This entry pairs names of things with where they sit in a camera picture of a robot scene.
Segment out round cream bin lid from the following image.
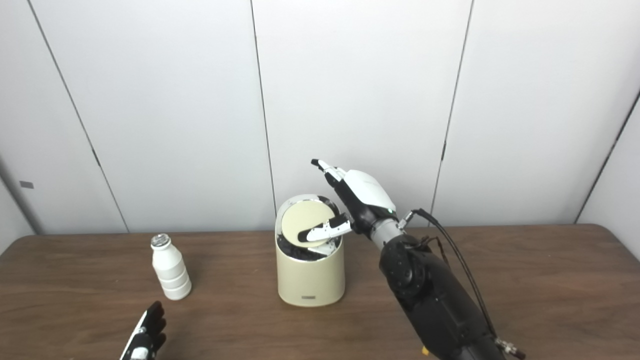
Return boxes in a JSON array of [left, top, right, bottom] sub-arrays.
[[281, 200, 337, 248]]

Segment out black bin liner bag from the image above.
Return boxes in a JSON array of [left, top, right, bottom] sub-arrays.
[[276, 232, 343, 262]]

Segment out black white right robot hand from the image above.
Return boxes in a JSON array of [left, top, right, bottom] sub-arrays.
[[298, 158, 399, 246]]

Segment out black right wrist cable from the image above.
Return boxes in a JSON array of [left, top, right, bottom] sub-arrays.
[[397, 208, 527, 360]]

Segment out cream-colored bin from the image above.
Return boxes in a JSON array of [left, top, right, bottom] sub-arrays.
[[275, 194, 346, 308]]

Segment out small white plastic bottle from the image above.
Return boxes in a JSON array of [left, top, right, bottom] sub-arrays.
[[150, 233, 193, 301]]

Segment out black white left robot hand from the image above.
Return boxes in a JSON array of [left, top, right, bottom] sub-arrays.
[[119, 300, 167, 360]]

